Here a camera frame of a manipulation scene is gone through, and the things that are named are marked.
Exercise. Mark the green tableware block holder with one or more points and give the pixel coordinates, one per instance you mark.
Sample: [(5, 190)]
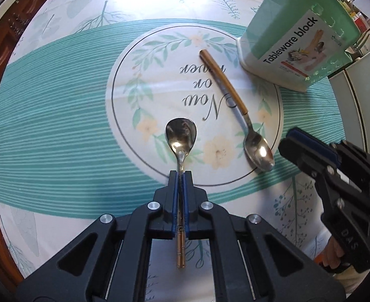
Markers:
[(295, 43)]

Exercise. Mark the person's right hand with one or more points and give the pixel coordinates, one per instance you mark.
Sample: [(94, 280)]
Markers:
[(332, 254)]

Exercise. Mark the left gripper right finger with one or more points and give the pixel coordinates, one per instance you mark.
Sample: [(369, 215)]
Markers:
[(251, 260)]

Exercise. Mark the leaf patterned tablecloth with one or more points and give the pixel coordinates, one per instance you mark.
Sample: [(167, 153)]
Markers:
[(84, 102)]

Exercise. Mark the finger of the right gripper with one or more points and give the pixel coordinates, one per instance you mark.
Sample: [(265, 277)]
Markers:
[(306, 160), (313, 143)]

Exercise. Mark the wooden handle steel spoon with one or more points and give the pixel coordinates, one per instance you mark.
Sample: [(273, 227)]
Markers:
[(256, 146)]

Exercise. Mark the pale green refrigerator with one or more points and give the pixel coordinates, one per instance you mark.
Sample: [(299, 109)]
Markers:
[(352, 91)]

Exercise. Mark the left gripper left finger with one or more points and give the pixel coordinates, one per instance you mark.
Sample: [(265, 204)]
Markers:
[(109, 260)]

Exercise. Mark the white knit sleeve forearm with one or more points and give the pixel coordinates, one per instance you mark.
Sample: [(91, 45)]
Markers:
[(351, 279)]

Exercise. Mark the steel spoon gold handle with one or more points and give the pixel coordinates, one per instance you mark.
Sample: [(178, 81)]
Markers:
[(181, 135)]

